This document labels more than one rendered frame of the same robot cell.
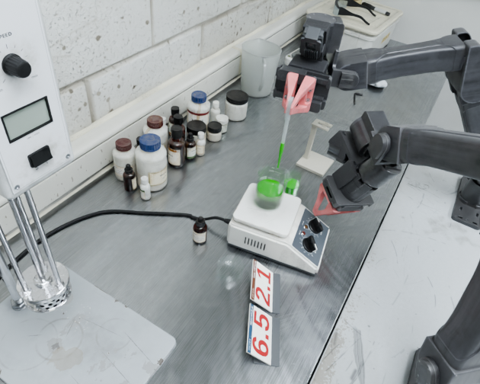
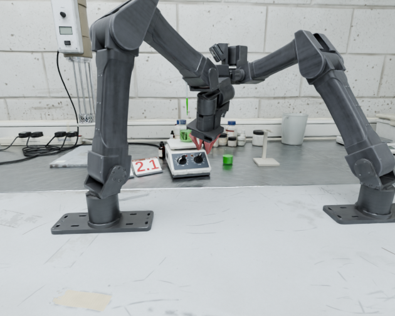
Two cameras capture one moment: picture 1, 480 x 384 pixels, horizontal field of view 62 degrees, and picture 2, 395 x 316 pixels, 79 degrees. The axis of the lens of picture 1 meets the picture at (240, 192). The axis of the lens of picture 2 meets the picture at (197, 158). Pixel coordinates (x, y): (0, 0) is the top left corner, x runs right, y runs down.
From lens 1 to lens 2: 0.95 m
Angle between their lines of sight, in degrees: 58
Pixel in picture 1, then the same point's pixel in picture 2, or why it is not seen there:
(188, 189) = not seen: hidden behind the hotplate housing
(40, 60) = (71, 16)
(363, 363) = (125, 200)
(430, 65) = (283, 57)
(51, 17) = (167, 69)
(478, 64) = (304, 44)
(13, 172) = (59, 42)
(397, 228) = (259, 191)
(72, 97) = (170, 103)
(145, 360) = not seen: hidden behind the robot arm
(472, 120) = (326, 100)
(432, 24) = not seen: outside the picture
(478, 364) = (98, 150)
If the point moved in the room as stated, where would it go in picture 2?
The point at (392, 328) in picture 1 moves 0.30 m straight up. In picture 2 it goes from (162, 204) to (155, 78)
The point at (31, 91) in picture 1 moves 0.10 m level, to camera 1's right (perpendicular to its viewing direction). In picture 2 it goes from (67, 23) to (68, 15)
